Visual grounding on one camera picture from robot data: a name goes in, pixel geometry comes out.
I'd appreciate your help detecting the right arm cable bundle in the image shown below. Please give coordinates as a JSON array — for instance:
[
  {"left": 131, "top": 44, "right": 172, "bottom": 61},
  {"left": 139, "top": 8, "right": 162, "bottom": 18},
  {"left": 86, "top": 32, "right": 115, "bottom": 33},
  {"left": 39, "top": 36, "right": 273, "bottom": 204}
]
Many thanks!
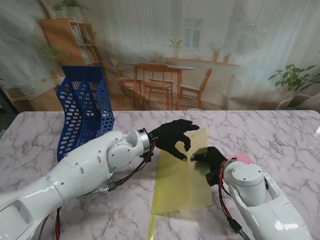
[{"left": 217, "top": 162, "right": 251, "bottom": 240}]

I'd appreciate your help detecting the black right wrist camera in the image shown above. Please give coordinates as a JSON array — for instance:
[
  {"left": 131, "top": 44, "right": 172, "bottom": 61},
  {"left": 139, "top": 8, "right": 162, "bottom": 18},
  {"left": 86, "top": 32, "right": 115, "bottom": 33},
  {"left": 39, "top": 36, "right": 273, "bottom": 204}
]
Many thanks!
[{"left": 205, "top": 168, "right": 223, "bottom": 187}]

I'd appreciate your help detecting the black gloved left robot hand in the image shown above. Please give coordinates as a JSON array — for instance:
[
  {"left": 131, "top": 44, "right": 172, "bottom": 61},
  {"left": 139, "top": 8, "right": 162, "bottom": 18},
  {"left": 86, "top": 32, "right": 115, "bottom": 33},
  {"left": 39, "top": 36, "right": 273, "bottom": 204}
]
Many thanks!
[{"left": 149, "top": 119, "right": 200, "bottom": 161}]

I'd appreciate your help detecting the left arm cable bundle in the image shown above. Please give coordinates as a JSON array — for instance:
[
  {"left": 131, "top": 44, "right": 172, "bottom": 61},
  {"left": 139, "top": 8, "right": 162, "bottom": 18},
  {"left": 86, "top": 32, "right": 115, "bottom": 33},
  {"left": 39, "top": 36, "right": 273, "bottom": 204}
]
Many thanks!
[{"left": 37, "top": 149, "right": 156, "bottom": 240}]

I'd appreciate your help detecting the blue perforated plastic file rack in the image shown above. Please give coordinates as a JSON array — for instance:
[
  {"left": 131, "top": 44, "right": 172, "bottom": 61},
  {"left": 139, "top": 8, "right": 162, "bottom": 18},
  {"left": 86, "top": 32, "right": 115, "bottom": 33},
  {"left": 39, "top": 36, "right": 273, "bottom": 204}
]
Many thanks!
[{"left": 56, "top": 65, "right": 116, "bottom": 163}]

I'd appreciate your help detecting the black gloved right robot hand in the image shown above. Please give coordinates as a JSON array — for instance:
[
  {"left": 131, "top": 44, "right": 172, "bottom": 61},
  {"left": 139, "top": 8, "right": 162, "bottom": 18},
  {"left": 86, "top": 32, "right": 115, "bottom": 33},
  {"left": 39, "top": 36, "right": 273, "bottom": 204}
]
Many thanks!
[{"left": 190, "top": 146, "right": 229, "bottom": 176}]

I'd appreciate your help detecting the pink paper receipt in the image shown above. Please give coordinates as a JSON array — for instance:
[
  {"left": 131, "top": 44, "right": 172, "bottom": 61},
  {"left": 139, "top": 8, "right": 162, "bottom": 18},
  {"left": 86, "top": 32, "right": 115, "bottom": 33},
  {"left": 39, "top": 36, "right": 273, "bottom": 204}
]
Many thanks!
[{"left": 226, "top": 153, "right": 255, "bottom": 166}]

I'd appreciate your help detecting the yellow-green translucent file folder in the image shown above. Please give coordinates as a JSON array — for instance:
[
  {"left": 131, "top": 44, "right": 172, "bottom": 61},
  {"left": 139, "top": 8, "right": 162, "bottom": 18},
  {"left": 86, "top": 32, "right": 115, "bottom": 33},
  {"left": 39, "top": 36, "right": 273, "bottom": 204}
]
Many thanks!
[{"left": 153, "top": 126, "right": 213, "bottom": 215}]

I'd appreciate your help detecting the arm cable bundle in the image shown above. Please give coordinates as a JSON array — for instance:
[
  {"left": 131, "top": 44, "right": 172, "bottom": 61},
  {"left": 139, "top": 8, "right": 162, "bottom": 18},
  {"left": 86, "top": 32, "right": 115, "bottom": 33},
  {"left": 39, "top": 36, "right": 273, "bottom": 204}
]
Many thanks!
[
  {"left": 37, "top": 149, "right": 156, "bottom": 240},
  {"left": 217, "top": 162, "right": 251, "bottom": 240}
]

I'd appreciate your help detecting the printed room scene backdrop cloth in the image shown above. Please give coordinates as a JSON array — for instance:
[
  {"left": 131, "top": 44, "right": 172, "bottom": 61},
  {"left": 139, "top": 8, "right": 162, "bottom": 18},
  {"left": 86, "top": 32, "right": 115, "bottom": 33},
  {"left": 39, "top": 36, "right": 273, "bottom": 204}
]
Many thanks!
[{"left": 0, "top": 0, "right": 320, "bottom": 112}]

